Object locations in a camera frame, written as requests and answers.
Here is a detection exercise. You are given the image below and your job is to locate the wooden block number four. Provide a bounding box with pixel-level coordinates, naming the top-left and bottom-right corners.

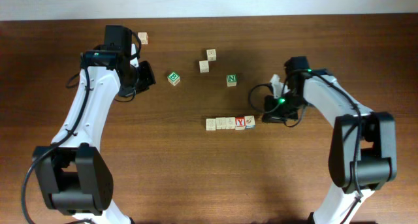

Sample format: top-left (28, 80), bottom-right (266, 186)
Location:
top-left (225, 117), bottom-right (236, 129)

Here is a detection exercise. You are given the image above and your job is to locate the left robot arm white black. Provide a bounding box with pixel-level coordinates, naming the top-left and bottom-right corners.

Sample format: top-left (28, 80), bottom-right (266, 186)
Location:
top-left (21, 25), bottom-right (155, 223)

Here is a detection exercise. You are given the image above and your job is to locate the wooden block upper middle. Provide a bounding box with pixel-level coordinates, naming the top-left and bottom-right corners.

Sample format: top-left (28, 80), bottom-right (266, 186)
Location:
top-left (206, 49), bottom-right (217, 61)

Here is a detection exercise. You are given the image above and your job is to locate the plain wooden block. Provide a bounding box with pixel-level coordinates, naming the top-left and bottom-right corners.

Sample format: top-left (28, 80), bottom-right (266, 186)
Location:
top-left (216, 117), bottom-right (227, 130)
top-left (137, 32), bottom-right (149, 45)

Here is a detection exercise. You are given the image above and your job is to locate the red Y wooden block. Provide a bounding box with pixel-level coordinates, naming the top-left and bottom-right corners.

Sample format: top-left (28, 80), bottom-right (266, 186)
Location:
top-left (235, 117), bottom-right (246, 130)

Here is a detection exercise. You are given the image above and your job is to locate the green B wooden block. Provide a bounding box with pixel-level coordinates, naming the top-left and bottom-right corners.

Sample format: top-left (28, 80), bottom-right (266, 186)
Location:
top-left (167, 72), bottom-right (181, 86)

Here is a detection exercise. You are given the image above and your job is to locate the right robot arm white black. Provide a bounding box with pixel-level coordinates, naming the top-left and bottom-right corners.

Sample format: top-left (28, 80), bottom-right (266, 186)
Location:
top-left (262, 56), bottom-right (397, 224)

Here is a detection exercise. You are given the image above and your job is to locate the green N wooden block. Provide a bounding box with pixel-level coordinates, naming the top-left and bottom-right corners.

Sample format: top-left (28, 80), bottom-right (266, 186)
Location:
top-left (227, 74), bottom-right (238, 87)

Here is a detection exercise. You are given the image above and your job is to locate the wooden block blue side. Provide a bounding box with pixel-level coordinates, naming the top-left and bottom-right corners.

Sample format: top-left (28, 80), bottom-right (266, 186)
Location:
top-left (206, 118), bottom-right (216, 131)

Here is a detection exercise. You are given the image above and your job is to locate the wooden block below upper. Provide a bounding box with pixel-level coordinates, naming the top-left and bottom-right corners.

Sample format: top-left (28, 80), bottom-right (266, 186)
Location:
top-left (199, 60), bottom-right (210, 73)

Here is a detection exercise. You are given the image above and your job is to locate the blue bird picture block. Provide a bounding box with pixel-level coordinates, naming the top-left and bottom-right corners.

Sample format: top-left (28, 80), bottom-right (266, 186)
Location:
top-left (244, 116), bottom-right (255, 129)

